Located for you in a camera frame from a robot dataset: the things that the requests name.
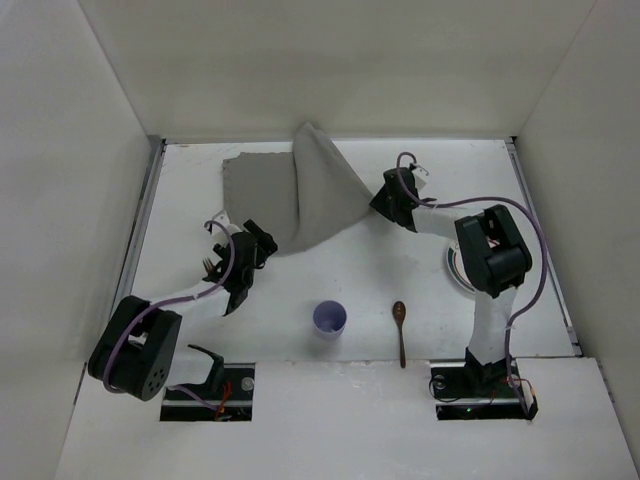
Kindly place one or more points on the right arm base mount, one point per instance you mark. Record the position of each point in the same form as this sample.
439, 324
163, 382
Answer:
467, 390

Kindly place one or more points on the white plate green rim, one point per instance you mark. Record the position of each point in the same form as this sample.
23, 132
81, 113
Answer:
455, 267

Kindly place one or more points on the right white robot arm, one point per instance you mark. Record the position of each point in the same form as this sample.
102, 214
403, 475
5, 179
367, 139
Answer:
494, 255

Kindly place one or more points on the brown wooden fork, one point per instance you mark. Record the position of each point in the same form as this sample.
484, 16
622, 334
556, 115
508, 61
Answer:
213, 271

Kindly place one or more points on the right aluminium table rail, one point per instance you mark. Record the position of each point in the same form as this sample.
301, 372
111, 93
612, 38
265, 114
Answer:
551, 275

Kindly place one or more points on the left aluminium table rail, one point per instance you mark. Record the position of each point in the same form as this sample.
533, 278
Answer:
138, 226

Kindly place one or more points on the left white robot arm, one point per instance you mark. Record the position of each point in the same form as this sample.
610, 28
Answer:
136, 350

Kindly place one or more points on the lavender plastic cup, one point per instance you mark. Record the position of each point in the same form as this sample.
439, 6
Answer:
329, 320

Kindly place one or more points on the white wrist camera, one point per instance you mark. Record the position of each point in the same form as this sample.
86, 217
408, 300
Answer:
420, 174
218, 224

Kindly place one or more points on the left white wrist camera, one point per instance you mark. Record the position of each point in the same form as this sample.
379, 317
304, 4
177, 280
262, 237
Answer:
218, 224

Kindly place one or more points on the aluminium table rail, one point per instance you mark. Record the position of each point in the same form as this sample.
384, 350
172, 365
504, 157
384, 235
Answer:
138, 226
551, 275

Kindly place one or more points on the grey cloth placemat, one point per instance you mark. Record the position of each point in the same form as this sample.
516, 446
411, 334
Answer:
302, 197

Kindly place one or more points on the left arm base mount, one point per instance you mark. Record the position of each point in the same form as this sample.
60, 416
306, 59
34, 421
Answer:
203, 387

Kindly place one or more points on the brown wooden spoon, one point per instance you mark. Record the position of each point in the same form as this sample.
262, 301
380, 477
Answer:
399, 316

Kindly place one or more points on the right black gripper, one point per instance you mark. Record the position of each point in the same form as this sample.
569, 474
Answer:
385, 203

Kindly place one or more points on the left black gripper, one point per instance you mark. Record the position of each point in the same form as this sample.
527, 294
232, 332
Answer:
258, 239

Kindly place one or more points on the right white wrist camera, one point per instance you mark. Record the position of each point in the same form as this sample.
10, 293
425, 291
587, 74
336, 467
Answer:
420, 174

